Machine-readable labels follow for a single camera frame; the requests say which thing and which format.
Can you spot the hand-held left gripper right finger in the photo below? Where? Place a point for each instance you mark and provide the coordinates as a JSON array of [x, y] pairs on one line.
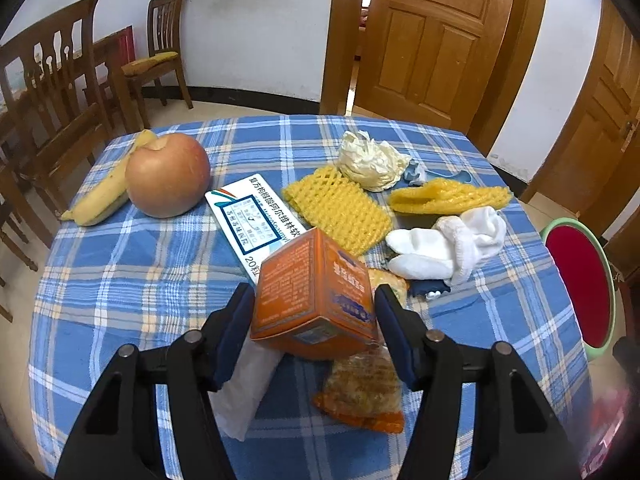
[[397, 340]]

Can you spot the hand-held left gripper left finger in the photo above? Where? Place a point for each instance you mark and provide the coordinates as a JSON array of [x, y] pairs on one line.
[[234, 337]]

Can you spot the orange snack packet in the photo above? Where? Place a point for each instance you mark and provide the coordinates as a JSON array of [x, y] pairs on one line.
[[360, 390]]

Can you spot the white paper napkin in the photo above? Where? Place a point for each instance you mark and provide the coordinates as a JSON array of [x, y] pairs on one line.
[[245, 400]]

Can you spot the orange cardboard box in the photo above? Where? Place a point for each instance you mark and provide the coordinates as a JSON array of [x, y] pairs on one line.
[[310, 300]]

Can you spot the white medicine box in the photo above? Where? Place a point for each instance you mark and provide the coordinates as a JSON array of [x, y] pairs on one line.
[[240, 220]]

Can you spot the yellow foam fruit net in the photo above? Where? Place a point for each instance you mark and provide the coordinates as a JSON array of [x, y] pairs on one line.
[[445, 197], [335, 210]]

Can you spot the red bin with green rim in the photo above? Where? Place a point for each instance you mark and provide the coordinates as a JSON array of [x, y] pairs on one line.
[[575, 280]]

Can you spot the yellow snack wrapper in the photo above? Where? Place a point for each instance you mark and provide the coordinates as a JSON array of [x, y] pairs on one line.
[[390, 285]]

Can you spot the small green blue cloth item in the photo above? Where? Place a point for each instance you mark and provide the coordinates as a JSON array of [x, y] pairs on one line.
[[430, 291]]

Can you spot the white sock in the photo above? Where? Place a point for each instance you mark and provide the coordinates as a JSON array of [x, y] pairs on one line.
[[480, 235], [415, 242]]

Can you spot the blue plaid tablecloth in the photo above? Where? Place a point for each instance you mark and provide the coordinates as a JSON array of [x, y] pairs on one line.
[[150, 270]]

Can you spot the red yellow apple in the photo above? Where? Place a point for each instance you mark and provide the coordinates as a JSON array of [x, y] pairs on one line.
[[167, 175]]

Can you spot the crumpled cream plastic bag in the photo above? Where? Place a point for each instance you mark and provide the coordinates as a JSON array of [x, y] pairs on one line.
[[370, 160]]

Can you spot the yellow banana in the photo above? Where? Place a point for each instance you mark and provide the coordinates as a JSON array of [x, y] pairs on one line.
[[100, 200]]

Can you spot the wooden side table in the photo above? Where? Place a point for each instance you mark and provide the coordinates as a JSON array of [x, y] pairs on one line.
[[132, 100]]

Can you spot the yellow seat cushion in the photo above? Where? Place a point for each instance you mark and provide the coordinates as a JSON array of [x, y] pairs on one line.
[[150, 62]]

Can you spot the large wooden chair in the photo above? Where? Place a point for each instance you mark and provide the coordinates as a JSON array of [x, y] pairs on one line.
[[55, 110]]

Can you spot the closed wooden door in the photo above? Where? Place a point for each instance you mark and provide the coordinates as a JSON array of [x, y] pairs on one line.
[[595, 125]]

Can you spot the open wooden door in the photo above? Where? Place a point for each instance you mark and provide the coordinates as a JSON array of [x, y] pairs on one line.
[[435, 35]]

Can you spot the red flat object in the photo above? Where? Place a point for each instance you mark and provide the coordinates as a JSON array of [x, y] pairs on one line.
[[126, 45]]

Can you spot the wooden chair with cushion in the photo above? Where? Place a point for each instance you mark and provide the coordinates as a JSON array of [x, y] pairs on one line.
[[167, 15]]

